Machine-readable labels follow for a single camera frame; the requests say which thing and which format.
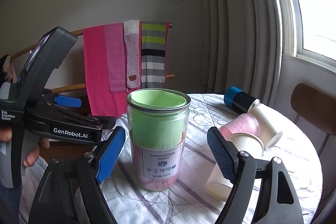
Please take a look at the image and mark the white paper cup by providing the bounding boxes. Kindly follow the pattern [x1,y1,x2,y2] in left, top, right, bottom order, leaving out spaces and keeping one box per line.
[248,103,282,149]
[206,127,264,201]

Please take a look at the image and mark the green and pink labelled jar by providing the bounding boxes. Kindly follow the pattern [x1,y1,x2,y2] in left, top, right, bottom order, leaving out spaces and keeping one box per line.
[127,88,191,192]

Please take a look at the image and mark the person's left hand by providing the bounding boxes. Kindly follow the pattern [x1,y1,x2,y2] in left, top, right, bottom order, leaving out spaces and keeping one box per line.
[0,126,50,167]

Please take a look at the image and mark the wooden towel rack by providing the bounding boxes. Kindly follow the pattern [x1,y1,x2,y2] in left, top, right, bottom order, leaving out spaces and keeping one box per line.
[10,23,176,94]

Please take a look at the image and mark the white striped quilted tablecloth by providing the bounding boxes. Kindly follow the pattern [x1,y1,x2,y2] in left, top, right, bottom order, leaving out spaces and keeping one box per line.
[101,94,323,223]

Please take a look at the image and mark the pink clear jar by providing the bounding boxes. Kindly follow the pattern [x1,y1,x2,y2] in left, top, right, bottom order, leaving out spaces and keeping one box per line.
[219,113,260,139]

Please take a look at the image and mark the bright pink towel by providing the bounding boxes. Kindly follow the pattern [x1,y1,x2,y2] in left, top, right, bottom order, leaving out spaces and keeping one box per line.
[83,25,127,118]

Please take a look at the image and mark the blue and black canister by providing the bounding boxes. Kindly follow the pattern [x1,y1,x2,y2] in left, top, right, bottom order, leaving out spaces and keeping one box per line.
[224,86,260,115]

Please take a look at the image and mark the light pink cloth strip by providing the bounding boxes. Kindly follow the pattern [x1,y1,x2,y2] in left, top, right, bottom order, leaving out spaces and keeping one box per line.
[104,23,126,93]

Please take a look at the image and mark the brown wooden chair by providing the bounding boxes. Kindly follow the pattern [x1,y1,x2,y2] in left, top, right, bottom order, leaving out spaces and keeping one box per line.
[290,83,335,169]

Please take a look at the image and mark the striped neon grey sock cloth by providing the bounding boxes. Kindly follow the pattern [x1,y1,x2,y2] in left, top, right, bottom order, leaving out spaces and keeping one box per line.
[141,21,169,88]

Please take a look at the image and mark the knitted lilac strap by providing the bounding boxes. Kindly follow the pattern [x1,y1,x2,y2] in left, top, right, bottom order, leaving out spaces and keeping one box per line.
[123,19,141,89]

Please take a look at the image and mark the window with white frame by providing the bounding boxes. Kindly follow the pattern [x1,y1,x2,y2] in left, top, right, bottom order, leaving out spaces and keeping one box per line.
[279,0,335,71]

